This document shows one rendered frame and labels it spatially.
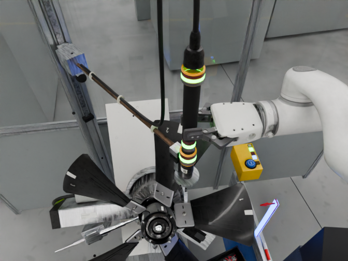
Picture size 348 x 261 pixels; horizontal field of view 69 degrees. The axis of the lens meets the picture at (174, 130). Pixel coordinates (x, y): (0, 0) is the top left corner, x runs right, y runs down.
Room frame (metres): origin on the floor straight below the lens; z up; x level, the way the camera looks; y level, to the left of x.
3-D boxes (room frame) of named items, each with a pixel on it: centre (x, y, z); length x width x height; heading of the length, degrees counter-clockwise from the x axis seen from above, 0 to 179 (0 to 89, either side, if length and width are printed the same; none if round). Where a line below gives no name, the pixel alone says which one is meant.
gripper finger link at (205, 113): (0.42, -0.09, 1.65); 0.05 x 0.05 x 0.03; 38
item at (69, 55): (0.85, 0.39, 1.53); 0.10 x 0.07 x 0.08; 42
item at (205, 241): (0.42, -0.08, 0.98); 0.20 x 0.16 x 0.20; 7
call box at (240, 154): (0.73, -0.35, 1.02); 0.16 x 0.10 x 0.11; 7
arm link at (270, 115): (0.41, -0.21, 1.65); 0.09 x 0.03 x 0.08; 8
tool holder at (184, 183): (0.39, -0.03, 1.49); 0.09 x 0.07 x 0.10; 42
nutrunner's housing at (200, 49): (0.39, -0.04, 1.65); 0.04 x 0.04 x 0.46
